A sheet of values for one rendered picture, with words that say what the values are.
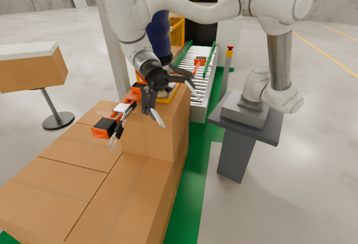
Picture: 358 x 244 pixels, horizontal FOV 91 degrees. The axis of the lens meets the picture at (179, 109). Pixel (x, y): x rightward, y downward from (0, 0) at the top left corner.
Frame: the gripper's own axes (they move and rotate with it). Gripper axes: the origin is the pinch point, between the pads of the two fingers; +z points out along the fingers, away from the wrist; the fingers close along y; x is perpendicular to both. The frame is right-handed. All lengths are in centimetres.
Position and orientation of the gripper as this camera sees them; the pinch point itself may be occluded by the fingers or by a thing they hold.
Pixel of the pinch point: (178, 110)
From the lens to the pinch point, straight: 52.2
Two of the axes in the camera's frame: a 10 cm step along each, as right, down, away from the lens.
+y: -7.8, 6.2, 1.0
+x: -3.8, -3.4, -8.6
